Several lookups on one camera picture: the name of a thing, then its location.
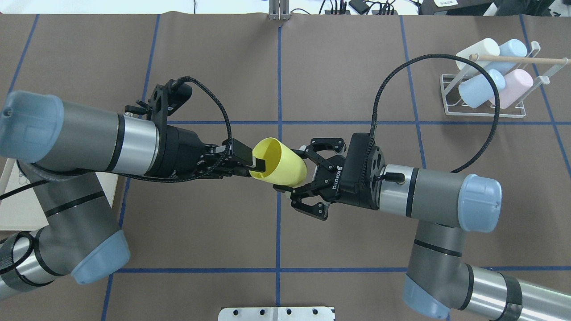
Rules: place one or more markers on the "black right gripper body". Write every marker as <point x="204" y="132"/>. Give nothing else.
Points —
<point x="342" y="183"/>

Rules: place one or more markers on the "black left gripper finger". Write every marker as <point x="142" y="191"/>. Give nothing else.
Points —
<point x="242" y="160"/>

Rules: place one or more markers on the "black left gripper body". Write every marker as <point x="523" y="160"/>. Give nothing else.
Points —
<point x="180" y="152"/>

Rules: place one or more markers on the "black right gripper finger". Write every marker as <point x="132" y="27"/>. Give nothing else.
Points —
<point x="327" y="156"/>
<point x="316" y="188"/>

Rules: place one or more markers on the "yellow plastic cup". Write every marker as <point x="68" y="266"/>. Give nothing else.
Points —
<point x="282" y="165"/>

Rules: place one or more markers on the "pink plastic cup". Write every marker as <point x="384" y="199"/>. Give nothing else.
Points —
<point x="517" y="82"/>

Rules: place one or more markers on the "light blue plastic cup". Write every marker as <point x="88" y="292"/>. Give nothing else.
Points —
<point x="511" y="48"/>

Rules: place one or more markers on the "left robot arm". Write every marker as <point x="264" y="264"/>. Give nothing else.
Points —
<point x="61" y="146"/>

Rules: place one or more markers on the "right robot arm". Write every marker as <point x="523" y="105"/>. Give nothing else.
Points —
<point x="447" y="207"/>

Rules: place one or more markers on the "cream plastic tray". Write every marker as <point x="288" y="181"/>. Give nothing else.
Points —
<point x="22" y="212"/>

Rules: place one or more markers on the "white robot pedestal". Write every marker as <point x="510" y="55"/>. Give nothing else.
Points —
<point x="292" y="313"/>

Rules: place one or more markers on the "aluminium frame post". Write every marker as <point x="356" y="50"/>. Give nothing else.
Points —
<point x="279" y="10"/>

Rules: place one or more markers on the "white wire cup rack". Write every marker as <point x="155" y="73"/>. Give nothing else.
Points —
<point x="482" y="53"/>

